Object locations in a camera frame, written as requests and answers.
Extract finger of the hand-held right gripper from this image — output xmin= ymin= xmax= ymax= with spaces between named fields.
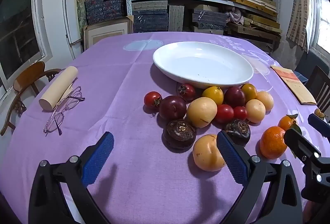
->
xmin=284 ymin=128 xmax=330 ymax=201
xmin=308 ymin=114 xmax=330 ymax=138

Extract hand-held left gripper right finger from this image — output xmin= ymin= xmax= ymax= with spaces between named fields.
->
xmin=216 ymin=130 xmax=303 ymax=224

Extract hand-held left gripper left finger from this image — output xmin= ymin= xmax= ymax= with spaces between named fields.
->
xmin=28 ymin=132 xmax=114 ymax=224

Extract pale yellow round fruit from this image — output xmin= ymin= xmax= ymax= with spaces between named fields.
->
xmin=245 ymin=99 xmax=266 ymax=123
xmin=186 ymin=97 xmax=218 ymax=128
xmin=192 ymin=134 xmax=226 ymax=172
xmin=256 ymin=91 xmax=274 ymax=111

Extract leafy orange mandarin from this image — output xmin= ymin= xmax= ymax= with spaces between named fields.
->
xmin=278 ymin=114 xmax=303 ymax=135

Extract dark purple plum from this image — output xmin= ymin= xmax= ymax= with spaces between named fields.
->
xmin=159 ymin=95 xmax=187 ymax=121
xmin=224 ymin=86 xmax=246 ymax=108

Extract yellow cherry tomato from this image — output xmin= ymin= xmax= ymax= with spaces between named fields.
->
xmin=202 ymin=86 xmax=224 ymax=106

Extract orange cherry tomato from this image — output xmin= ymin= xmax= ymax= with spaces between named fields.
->
xmin=241 ymin=83 xmax=257 ymax=103

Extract white oval plate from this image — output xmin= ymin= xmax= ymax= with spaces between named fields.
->
xmin=153 ymin=41 xmax=254 ymax=89

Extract dark wooden chair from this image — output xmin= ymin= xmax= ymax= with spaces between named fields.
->
xmin=305 ymin=65 xmax=330 ymax=112

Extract brown paper envelope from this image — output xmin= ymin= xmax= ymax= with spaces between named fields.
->
xmin=270 ymin=65 xmax=317 ymax=106

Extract blue cloth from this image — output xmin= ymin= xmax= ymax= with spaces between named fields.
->
xmin=294 ymin=71 xmax=309 ymax=83

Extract purple printed tablecloth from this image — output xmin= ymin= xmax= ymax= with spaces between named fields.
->
xmin=0 ymin=32 xmax=326 ymax=224

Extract cream wooden cylinder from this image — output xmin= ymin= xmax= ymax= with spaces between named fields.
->
xmin=39 ymin=66 xmax=78 ymax=112

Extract bright side window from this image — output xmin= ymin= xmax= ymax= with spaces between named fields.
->
xmin=308 ymin=0 xmax=330 ymax=54

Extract stack of worn brown boxes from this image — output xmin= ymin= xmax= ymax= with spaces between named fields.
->
xmin=227 ymin=23 xmax=281 ymax=54

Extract brown wooden chair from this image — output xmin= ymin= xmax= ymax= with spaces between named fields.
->
xmin=0 ymin=61 xmax=62 ymax=137

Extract checked curtain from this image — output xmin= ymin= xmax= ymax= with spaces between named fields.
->
xmin=286 ymin=0 xmax=314 ymax=53

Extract brown cardboard box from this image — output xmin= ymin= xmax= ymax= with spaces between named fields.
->
xmin=192 ymin=26 xmax=225 ymax=35

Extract stack of yellow wooden boxes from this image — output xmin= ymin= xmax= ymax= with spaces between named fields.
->
xmin=228 ymin=0 xmax=283 ymax=35

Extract pink cloth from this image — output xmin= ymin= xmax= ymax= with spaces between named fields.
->
xmin=228 ymin=7 xmax=244 ymax=26

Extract stack of dark patterned boxes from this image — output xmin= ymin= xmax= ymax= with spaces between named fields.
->
xmin=192 ymin=8 xmax=230 ymax=31

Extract white leaning board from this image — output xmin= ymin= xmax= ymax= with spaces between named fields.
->
xmin=62 ymin=0 xmax=83 ymax=58

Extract stack of dark blue boxes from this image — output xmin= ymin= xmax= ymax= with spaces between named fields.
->
xmin=131 ymin=1 xmax=169 ymax=33

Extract grey woven upright box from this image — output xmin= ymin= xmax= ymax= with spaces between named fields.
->
xmin=169 ymin=5 xmax=185 ymax=32

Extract stack of blue orange boxes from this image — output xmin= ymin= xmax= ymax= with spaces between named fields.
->
xmin=85 ymin=0 xmax=126 ymax=25

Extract green marbled panel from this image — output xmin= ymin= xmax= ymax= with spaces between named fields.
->
xmin=75 ymin=0 xmax=88 ymax=31

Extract white framed window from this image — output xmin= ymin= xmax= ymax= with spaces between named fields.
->
xmin=0 ymin=0 xmax=53 ymax=93

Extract purple wire eyeglasses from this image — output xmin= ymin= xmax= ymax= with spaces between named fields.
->
xmin=43 ymin=86 xmax=86 ymax=136

